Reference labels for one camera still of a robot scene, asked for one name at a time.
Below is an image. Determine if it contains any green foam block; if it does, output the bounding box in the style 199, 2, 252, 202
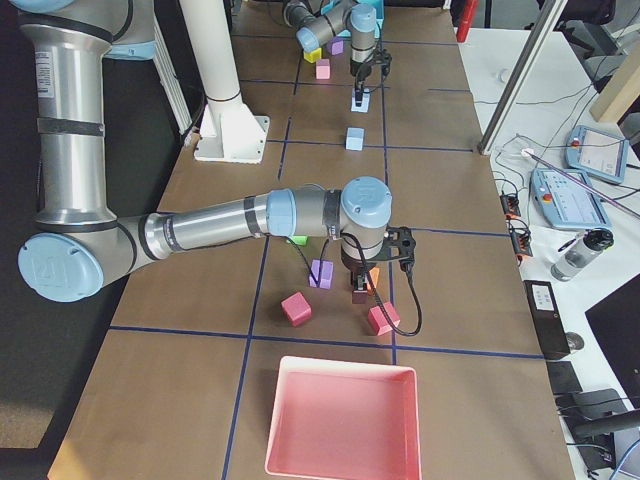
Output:
290, 236, 308, 246

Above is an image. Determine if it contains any purple foam block left side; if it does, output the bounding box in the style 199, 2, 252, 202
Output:
328, 38, 344, 56

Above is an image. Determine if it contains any purple foam block right side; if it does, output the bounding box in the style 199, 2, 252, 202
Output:
308, 259, 334, 290

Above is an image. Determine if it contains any dark pink foam block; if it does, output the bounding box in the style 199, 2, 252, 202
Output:
280, 292, 312, 327

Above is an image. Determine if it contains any orange foam block right side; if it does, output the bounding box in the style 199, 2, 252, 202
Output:
367, 267, 380, 296

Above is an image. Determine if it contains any red cylinder object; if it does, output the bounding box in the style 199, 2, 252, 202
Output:
456, 0, 478, 43

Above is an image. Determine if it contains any blue teach pendant far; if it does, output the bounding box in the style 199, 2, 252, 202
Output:
565, 125, 629, 185

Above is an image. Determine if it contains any pink plastic bin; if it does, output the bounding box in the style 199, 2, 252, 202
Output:
265, 356, 422, 479

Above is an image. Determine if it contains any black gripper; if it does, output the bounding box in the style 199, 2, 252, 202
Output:
341, 250, 378, 305
350, 59, 374, 99

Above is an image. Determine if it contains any light blue foam block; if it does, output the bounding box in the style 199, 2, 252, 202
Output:
351, 91, 370, 113
345, 127, 365, 151

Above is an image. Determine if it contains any yellow foam block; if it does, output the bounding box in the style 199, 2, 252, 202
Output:
303, 48, 322, 64

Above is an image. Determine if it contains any purple foam block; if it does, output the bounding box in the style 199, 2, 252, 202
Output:
328, 38, 344, 56
308, 259, 334, 290

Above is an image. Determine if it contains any teal plastic bin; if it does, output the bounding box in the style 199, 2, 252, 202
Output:
319, 0, 386, 31

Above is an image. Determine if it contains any blue teach pendant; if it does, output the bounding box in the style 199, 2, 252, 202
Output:
531, 168, 611, 230
565, 125, 629, 185

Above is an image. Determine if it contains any aluminium frame post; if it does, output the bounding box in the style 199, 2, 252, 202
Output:
478, 0, 568, 156

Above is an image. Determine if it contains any blue teach pendant near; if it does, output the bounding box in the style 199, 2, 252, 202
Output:
531, 168, 611, 230

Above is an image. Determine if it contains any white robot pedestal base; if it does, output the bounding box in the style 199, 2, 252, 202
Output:
180, 0, 270, 164

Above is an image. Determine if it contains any white rod green tip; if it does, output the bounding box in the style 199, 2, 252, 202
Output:
520, 148, 640, 219

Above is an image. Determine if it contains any black power adapter box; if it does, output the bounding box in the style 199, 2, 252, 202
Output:
523, 280, 570, 360

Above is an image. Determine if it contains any red foam block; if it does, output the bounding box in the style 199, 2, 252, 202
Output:
367, 302, 400, 336

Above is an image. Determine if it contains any clear water bottle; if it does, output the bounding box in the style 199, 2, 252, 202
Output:
550, 228, 614, 282

